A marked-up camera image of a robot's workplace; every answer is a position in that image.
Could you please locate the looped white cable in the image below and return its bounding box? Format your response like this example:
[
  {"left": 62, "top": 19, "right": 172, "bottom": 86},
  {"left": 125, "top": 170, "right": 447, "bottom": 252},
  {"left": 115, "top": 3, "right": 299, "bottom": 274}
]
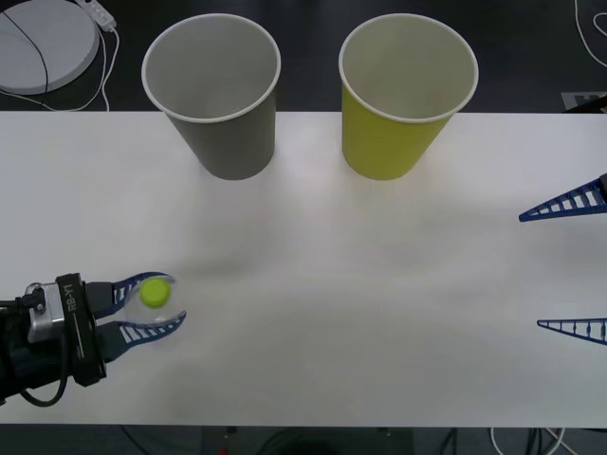
[{"left": 574, "top": 0, "right": 607, "bottom": 63}]

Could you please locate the white power strip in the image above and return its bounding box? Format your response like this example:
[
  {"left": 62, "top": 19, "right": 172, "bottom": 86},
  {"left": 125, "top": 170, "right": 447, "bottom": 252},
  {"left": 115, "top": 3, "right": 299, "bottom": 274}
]
[{"left": 78, "top": 0, "right": 118, "bottom": 32}]

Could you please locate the yellow-green plastic waste bin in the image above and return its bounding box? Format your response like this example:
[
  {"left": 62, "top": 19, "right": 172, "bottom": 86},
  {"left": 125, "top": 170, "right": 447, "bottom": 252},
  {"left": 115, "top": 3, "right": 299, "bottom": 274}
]
[{"left": 338, "top": 12, "right": 480, "bottom": 181}]

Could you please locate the grey plastic waste bin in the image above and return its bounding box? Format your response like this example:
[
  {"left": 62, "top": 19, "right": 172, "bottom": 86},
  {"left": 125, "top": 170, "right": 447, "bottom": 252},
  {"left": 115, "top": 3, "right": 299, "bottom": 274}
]
[{"left": 140, "top": 12, "right": 283, "bottom": 181}]

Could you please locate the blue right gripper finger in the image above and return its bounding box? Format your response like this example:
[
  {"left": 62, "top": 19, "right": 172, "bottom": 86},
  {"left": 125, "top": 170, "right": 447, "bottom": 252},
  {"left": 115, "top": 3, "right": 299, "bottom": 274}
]
[
  {"left": 518, "top": 173, "right": 607, "bottom": 224},
  {"left": 536, "top": 318, "right": 607, "bottom": 347}
]

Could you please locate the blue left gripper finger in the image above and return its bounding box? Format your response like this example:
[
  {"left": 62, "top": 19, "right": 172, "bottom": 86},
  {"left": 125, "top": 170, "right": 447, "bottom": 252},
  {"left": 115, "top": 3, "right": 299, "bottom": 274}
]
[
  {"left": 84, "top": 271, "right": 178, "bottom": 320},
  {"left": 96, "top": 309, "right": 188, "bottom": 364}
]

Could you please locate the thin black cable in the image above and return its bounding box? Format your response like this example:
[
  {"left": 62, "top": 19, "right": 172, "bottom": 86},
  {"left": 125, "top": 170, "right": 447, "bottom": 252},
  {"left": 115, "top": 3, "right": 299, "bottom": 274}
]
[{"left": 0, "top": 9, "right": 50, "bottom": 92}]

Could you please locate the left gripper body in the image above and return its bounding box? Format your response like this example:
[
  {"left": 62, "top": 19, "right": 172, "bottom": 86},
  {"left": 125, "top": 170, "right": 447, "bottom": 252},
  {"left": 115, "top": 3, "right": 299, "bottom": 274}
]
[{"left": 55, "top": 272, "right": 108, "bottom": 387}]

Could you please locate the thin white cable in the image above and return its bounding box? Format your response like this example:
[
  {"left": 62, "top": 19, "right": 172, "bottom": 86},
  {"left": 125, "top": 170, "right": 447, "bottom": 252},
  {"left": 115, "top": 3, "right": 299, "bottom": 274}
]
[{"left": 0, "top": 27, "right": 120, "bottom": 113}]

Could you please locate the clear plastic bottle green cap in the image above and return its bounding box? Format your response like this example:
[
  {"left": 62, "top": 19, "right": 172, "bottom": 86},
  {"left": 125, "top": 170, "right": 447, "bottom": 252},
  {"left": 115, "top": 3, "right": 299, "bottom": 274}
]
[{"left": 124, "top": 278, "right": 184, "bottom": 329}]

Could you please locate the white cable under table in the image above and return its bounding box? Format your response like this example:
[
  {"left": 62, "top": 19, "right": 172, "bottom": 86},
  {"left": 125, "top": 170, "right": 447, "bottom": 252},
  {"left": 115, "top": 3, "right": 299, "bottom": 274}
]
[{"left": 489, "top": 426, "right": 570, "bottom": 455}]

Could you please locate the round white disc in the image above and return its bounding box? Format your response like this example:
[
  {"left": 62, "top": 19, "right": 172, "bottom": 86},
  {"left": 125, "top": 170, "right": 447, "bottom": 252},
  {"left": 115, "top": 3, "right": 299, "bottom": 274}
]
[{"left": 0, "top": 0, "right": 101, "bottom": 95}]

